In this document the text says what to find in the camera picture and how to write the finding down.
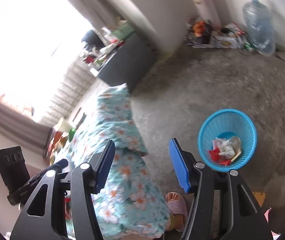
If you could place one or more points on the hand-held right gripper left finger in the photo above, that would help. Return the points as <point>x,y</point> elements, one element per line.
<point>105,167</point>

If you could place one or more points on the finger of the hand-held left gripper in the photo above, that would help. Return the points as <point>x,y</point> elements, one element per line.
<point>61,163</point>

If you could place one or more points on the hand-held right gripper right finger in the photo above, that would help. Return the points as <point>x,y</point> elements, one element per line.
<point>180,167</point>

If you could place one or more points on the pink snack bag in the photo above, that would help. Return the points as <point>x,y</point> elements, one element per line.
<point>56,143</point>

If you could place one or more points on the green snack bag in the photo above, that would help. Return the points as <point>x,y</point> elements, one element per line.
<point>72,133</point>

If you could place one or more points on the red wrapper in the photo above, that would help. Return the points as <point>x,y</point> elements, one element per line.
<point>223,163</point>

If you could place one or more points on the blue plastic wastebasket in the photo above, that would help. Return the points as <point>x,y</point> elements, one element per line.
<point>207,130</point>

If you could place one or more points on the white bottle red cap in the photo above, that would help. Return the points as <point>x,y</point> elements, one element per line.
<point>225,151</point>

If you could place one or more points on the person's foot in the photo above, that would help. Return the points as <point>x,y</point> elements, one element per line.
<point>173,197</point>

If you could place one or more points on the white paper cup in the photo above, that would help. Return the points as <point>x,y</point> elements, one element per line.
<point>63,126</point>

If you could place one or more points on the floral turquoise blanket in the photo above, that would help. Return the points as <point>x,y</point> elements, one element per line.
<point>122,130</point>

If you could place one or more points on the pink slipper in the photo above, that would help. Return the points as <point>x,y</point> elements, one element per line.
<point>178,210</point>

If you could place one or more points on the beige curtain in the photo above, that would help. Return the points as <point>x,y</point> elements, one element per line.
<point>132,12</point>
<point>15,120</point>

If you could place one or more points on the metal window railing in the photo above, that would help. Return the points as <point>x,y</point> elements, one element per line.
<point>67,92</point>

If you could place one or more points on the wooden board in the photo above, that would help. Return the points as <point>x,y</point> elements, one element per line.
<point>258,197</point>

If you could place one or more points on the pink blanket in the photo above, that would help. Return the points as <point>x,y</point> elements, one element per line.
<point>267,213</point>

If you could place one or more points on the grey cabinet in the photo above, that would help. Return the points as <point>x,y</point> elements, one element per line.
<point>125,65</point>

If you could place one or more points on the white plastic bag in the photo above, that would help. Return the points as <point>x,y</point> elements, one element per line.
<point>106,32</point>

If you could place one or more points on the green plastic basket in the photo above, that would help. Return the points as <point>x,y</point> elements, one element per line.
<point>123,30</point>

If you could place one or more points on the black orange snack bag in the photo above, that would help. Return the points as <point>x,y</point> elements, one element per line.
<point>200,28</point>

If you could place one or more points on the large clear water jug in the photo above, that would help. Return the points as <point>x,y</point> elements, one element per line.
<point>260,25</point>

